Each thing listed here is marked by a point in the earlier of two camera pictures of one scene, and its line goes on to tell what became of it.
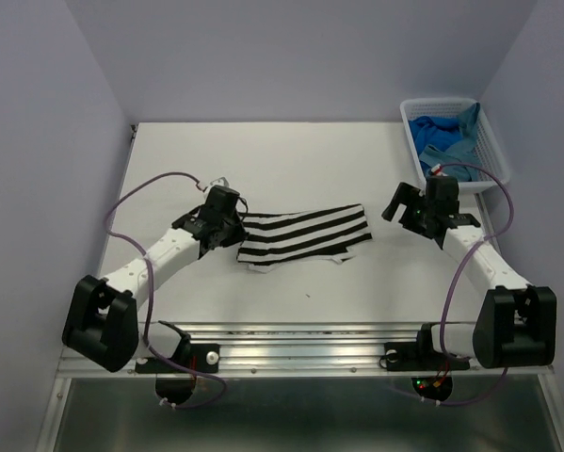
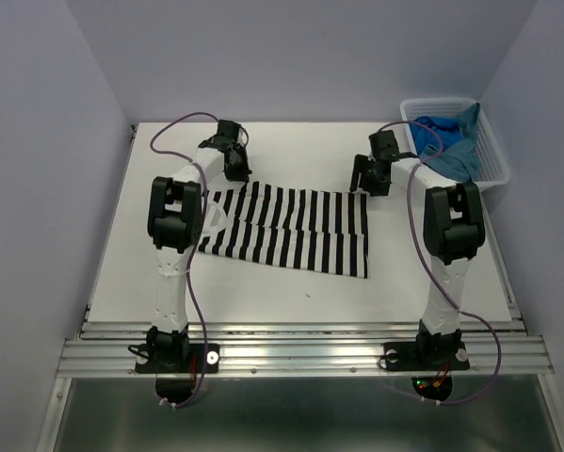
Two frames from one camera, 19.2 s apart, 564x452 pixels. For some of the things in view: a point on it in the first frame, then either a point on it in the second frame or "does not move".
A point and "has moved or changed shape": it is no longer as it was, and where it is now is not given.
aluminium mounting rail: [307, 350] does not move
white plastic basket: [490, 163] does not move
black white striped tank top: [300, 235] has moved or changed shape
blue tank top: [436, 132] does not move
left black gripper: [239, 234] -> [242, 175]
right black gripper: [409, 195] -> [361, 163]
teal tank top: [458, 158] does not move
